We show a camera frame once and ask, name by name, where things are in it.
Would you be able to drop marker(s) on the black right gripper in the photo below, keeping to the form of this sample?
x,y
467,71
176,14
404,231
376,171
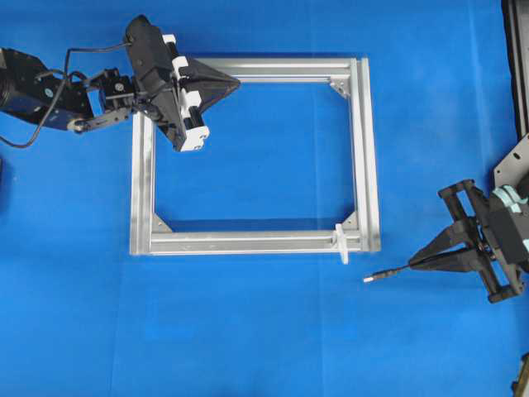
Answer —
x,y
489,236

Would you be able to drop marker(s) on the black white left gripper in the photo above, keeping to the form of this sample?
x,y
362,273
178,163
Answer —
x,y
192,89

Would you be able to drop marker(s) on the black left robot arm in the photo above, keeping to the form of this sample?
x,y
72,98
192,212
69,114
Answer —
x,y
74,102

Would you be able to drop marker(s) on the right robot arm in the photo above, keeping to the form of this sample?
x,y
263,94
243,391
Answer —
x,y
489,235

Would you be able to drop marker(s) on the white plastic clip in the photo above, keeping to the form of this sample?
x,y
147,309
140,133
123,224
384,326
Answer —
x,y
340,242

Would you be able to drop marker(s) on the dark object bottom right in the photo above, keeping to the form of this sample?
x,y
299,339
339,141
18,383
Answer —
x,y
520,386

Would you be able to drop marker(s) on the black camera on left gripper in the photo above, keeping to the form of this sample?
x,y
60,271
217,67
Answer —
x,y
148,54

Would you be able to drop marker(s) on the grey metal base plate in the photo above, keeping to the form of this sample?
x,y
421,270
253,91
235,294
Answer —
x,y
513,168

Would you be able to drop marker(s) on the black rail at right edge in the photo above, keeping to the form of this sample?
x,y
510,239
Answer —
x,y
515,19

